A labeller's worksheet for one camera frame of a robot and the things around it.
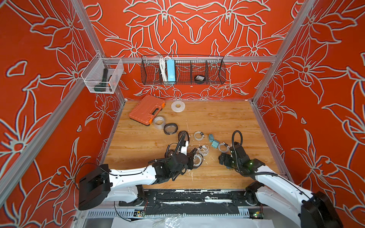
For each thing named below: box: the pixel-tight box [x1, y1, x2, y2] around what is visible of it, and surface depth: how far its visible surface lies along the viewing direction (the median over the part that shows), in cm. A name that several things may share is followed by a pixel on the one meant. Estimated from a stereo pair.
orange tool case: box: [128, 94, 166, 126], surface depth 109 cm
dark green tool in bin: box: [93, 68, 109, 92], surface depth 83 cm
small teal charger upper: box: [208, 133, 214, 143], surface depth 95 cm
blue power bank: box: [166, 58, 176, 82], surface depth 91 cm
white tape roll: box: [171, 100, 186, 113], surface depth 116 cm
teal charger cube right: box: [211, 139, 220, 149], surface depth 94 cm
